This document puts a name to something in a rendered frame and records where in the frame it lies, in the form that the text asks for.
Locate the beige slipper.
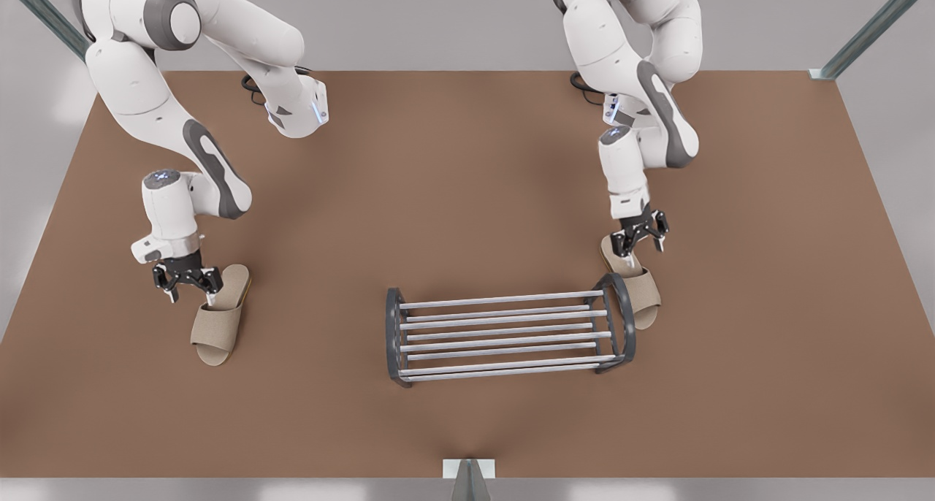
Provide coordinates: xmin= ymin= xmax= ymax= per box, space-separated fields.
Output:
xmin=191 ymin=264 xmax=251 ymax=367
xmin=600 ymin=235 xmax=663 ymax=331

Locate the grey metal shoe rack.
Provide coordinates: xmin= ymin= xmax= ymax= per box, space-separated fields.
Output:
xmin=385 ymin=272 xmax=637 ymax=389

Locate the black cable loop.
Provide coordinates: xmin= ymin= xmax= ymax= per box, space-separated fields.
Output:
xmin=570 ymin=71 xmax=607 ymax=107
xmin=241 ymin=66 xmax=313 ymax=107

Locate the silver frame post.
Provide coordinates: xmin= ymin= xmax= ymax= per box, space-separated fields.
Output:
xmin=0 ymin=0 xmax=91 ymax=62
xmin=443 ymin=458 xmax=496 ymax=501
xmin=809 ymin=0 xmax=935 ymax=80

